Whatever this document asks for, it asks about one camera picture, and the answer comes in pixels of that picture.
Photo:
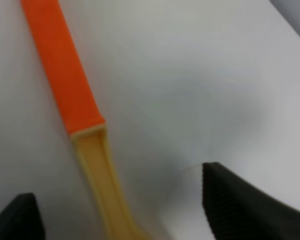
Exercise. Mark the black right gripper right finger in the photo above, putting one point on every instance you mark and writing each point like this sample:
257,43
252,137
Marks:
236,210

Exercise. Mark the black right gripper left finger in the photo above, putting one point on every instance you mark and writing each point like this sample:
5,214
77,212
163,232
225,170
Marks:
21,219

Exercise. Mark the yellow spatula with orange handle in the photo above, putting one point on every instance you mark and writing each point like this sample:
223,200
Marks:
81,117

